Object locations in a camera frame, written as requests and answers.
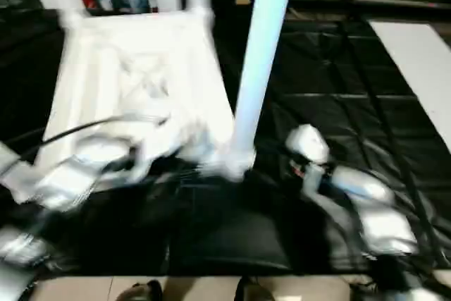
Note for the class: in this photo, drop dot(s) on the white flat board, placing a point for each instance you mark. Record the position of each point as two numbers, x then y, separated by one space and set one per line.
412 61

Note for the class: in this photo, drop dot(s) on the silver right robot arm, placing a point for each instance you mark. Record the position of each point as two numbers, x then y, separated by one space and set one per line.
380 216

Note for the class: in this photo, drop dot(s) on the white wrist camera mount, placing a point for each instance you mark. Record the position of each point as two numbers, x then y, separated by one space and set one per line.
306 142
155 139

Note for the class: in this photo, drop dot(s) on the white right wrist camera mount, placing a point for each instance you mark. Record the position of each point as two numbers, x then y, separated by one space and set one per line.
306 142

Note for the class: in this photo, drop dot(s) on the dark rounded robot body part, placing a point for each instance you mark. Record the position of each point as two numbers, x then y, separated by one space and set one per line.
253 290
141 290

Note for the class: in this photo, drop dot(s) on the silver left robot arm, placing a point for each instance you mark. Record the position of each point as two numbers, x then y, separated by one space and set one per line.
67 181

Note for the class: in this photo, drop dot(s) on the white plastic stool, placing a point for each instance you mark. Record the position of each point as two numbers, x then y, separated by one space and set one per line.
123 68

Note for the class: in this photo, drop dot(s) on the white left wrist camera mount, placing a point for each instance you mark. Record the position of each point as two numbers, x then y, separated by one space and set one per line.
155 139

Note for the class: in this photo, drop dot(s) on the small yellow label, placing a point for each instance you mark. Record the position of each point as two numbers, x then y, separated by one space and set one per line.
243 0

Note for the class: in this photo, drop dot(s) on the black glossy mat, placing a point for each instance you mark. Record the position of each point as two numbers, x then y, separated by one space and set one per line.
334 103

